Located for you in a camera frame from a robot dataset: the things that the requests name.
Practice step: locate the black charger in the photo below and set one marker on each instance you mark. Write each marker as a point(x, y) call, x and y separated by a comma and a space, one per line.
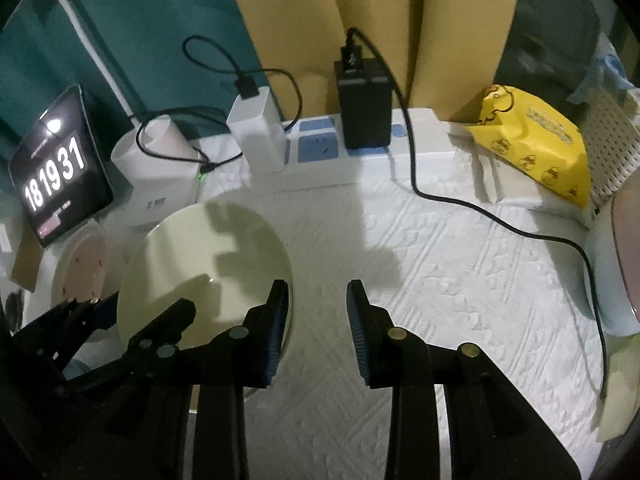
point(362, 105)

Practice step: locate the tablet with clock display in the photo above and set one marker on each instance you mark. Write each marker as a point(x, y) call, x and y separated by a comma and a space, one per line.
point(55, 175)

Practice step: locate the white desk lamp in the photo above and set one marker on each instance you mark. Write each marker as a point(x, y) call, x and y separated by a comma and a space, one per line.
point(160, 190)

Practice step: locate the white tablecloth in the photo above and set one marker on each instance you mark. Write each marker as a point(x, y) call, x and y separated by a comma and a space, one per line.
point(450, 285)

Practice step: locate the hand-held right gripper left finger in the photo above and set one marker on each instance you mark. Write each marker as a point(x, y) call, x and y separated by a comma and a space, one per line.
point(277, 330)

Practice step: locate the large cream plate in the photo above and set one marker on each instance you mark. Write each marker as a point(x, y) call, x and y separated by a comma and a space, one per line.
point(200, 250)

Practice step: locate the plain pink bowl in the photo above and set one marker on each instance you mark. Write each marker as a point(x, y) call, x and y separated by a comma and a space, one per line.
point(627, 240)

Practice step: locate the white charger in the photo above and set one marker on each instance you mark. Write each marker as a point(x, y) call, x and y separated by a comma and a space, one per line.
point(257, 130)

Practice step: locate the white perforated basket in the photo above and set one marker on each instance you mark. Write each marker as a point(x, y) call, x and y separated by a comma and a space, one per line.
point(612, 150)

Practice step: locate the yellow printed packet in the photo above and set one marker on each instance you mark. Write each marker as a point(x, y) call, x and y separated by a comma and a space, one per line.
point(540, 145)

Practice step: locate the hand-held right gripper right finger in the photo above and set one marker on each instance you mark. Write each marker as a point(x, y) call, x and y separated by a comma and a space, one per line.
point(357, 335)

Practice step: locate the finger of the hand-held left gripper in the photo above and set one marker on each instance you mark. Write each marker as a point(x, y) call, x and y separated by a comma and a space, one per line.
point(165, 322)
point(102, 312)

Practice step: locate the pink speckled bowl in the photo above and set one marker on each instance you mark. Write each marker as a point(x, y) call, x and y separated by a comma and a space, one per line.
point(82, 265)

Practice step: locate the dark chair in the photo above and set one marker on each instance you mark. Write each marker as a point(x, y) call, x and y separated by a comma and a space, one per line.
point(550, 35)

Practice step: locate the teal curtain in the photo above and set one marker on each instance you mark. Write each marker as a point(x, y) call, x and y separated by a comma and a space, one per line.
point(150, 10)

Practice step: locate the yellow curtain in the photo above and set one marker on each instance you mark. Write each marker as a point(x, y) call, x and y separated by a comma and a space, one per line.
point(300, 10)

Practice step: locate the white power strip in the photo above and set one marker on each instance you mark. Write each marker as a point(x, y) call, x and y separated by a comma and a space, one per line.
point(325, 170)

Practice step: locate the white tissue pack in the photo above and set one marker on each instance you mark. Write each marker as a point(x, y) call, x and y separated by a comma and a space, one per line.
point(560, 212)

